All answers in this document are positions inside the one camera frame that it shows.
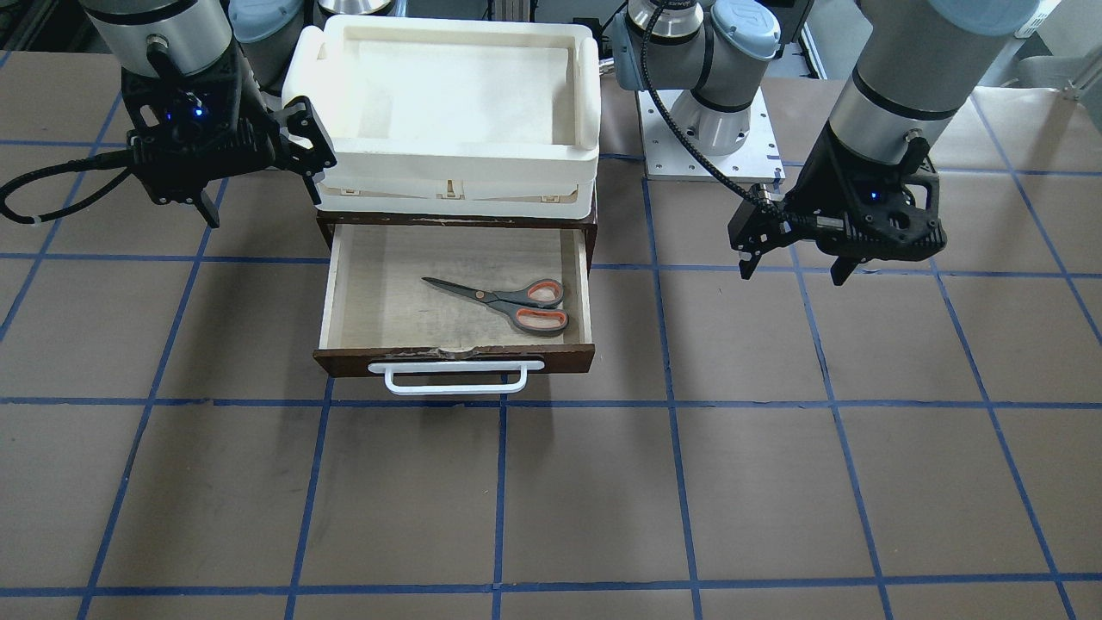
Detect dark wooden drawer cabinet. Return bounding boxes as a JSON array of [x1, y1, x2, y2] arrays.
[[316, 197, 598, 262]]

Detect grey orange scissors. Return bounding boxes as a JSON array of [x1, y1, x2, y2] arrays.
[[422, 278, 568, 335]]

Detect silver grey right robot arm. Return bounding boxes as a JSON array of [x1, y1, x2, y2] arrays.
[[82, 1, 336, 228]]

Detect wooden drawer with white handle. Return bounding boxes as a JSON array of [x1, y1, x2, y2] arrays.
[[314, 224, 595, 395]]

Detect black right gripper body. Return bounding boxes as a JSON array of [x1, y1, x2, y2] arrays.
[[121, 40, 337, 207]]

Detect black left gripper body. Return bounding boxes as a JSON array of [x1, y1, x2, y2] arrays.
[[728, 127, 947, 262]]

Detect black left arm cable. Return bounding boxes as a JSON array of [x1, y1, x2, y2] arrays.
[[635, 0, 827, 233]]

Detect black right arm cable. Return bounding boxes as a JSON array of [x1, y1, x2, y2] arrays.
[[0, 148, 139, 226]]

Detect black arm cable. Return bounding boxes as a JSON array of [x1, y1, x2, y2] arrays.
[[635, 0, 827, 233], [0, 148, 139, 226]]

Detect white plastic tray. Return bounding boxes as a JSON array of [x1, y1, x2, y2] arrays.
[[282, 15, 601, 220]]

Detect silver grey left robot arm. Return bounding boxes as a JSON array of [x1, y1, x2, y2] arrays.
[[611, 1, 1037, 285]]

